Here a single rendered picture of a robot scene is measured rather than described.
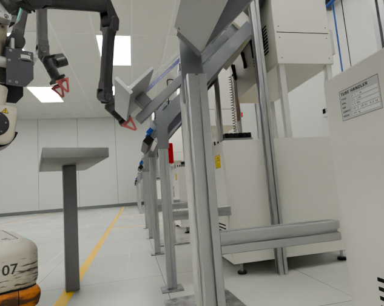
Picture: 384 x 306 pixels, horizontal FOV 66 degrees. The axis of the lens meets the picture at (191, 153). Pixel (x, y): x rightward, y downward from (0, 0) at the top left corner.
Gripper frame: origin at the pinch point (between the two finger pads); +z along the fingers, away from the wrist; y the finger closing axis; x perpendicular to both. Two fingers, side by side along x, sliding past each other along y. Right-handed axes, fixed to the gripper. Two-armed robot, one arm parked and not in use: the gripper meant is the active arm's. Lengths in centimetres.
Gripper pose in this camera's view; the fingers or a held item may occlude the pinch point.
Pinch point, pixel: (134, 129)
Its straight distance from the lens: 166.7
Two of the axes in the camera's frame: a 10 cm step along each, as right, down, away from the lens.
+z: 7.4, 6.7, 0.5
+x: -6.4, 7.3, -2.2
